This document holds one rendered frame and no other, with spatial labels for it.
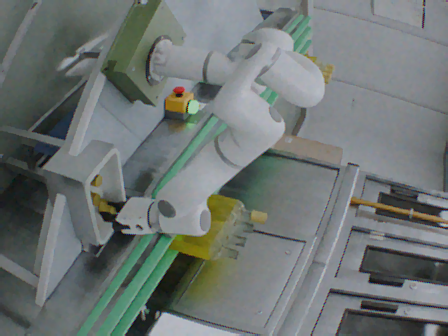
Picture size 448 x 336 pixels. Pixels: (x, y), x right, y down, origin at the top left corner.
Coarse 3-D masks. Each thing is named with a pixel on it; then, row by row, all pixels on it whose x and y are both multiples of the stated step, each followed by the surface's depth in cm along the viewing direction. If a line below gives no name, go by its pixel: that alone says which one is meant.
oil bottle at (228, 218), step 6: (210, 210) 162; (216, 210) 162; (222, 210) 162; (228, 210) 162; (216, 216) 160; (222, 216) 160; (228, 216) 160; (234, 216) 160; (216, 222) 159; (222, 222) 159; (228, 222) 158; (234, 222) 159; (234, 228) 160
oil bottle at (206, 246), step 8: (176, 240) 153; (184, 240) 152; (192, 240) 152; (200, 240) 152; (208, 240) 152; (216, 240) 152; (176, 248) 155; (184, 248) 154; (192, 248) 152; (200, 248) 151; (208, 248) 150; (216, 248) 150; (200, 256) 153; (208, 256) 152; (216, 256) 151
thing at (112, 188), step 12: (108, 156) 131; (96, 168) 127; (108, 168) 139; (120, 168) 139; (108, 180) 142; (120, 180) 140; (96, 192) 142; (108, 192) 145; (120, 192) 143; (96, 216) 143; (96, 228) 131; (108, 228) 140
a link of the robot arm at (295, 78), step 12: (276, 60) 103; (288, 60) 104; (300, 60) 112; (276, 72) 103; (288, 72) 104; (300, 72) 105; (312, 72) 109; (264, 84) 108; (276, 84) 105; (288, 84) 105; (300, 84) 105; (312, 84) 106; (324, 84) 109; (288, 96) 107; (300, 96) 106; (312, 96) 106
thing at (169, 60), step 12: (156, 48) 135; (168, 48) 139; (180, 48) 140; (192, 48) 139; (156, 60) 139; (168, 60) 139; (180, 60) 138; (192, 60) 137; (204, 60) 136; (156, 72) 143; (168, 72) 141; (180, 72) 139; (192, 72) 138
